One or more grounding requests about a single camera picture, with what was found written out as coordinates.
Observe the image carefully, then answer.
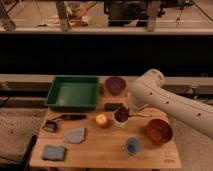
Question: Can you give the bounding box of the dark red grape bunch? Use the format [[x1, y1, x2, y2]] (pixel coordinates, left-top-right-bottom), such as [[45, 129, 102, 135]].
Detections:
[[114, 107, 129, 122]]

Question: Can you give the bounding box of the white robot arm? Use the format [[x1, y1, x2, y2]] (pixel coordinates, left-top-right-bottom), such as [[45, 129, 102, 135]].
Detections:
[[127, 69, 213, 139]]

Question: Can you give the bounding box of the white paper cup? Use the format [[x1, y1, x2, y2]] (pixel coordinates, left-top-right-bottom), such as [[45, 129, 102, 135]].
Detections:
[[113, 114, 128, 128]]

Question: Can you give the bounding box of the blue cup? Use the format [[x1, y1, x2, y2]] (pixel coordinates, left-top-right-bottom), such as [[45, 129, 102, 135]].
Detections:
[[125, 137, 141, 155]]

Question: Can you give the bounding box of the purple bowl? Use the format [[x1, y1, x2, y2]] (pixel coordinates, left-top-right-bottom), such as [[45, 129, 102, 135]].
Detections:
[[105, 76, 126, 95]]

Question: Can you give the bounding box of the dark green block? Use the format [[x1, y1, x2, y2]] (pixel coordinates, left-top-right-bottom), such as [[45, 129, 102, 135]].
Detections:
[[104, 103, 123, 111]]

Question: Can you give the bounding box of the yellow apple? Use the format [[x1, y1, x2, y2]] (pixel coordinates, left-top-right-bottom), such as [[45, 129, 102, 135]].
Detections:
[[96, 114, 109, 128]]

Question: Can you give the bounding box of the metal spoon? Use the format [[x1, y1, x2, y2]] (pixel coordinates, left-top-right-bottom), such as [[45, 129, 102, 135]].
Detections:
[[129, 114, 152, 117]]

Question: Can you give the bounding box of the green plastic tray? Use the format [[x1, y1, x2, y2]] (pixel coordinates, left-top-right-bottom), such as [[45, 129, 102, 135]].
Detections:
[[45, 76, 99, 111]]

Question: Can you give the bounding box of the wooden board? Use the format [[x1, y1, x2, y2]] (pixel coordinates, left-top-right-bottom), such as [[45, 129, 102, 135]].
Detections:
[[30, 86, 181, 169]]

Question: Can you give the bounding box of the grey cloth piece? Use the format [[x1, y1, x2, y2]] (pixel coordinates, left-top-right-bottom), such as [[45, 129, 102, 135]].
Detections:
[[64, 127, 86, 144]]

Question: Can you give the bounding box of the brown wooden bowl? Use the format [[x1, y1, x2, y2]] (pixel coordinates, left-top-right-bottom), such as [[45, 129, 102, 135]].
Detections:
[[146, 119, 173, 145]]

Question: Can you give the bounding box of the blue sponge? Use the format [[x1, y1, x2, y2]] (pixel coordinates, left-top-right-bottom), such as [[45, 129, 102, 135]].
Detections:
[[42, 145, 66, 161]]

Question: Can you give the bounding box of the black handled knife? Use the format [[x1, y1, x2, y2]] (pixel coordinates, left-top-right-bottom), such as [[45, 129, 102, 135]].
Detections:
[[52, 114, 87, 121]]

